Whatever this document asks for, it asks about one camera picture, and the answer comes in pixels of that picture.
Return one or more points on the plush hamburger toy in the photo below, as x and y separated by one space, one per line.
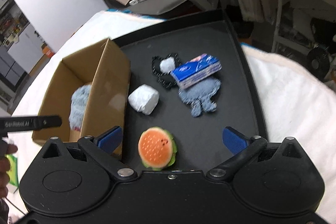
157 148

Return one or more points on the brown cardboard box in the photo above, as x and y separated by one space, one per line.
106 68

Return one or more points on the black tray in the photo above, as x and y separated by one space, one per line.
198 140

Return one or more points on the grey pink plush toy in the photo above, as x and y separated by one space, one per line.
79 101

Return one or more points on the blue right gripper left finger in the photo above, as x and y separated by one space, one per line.
110 140

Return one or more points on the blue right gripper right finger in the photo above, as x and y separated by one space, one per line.
234 140

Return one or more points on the white soft bundle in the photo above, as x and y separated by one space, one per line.
144 99

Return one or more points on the blue denim fabric toy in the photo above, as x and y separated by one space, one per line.
199 96

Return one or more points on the black white fabric toy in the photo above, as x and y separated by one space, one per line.
162 66

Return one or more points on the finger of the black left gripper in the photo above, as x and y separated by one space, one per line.
18 124

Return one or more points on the person's left hand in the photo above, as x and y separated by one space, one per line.
5 167

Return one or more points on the black small fan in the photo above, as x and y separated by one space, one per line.
318 62

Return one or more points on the blue tissue pack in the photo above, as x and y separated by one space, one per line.
195 70

